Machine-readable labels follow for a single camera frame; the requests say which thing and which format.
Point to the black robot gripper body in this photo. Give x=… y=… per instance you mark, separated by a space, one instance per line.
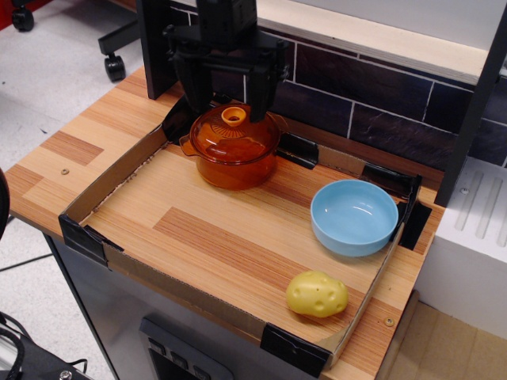
x=226 y=38

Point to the black caster wheel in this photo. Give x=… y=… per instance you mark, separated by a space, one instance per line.
x=21 y=17

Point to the orange transparent pot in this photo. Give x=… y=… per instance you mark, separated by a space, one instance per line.
x=243 y=176

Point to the cardboard fence with black tape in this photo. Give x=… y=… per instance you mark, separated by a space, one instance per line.
x=150 y=238

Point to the orange transparent pot lid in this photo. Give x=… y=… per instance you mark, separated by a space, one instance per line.
x=226 y=135

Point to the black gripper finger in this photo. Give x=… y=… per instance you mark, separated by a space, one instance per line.
x=260 y=92
x=196 y=85

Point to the grey control panel with buttons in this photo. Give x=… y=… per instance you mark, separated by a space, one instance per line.
x=173 y=358

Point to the black office chair base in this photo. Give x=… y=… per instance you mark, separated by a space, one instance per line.
x=112 y=42

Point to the black left vertical post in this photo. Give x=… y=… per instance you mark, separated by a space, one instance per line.
x=153 y=18

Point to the light blue bowl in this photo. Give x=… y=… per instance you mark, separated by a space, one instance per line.
x=353 y=218

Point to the white ribbed drainer block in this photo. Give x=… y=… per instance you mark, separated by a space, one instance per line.
x=464 y=273

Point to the yellow toy potato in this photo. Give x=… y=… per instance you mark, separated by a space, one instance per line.
x=316 y=294

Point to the dark right vertical post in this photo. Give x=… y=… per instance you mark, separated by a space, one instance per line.
x=476 y=108

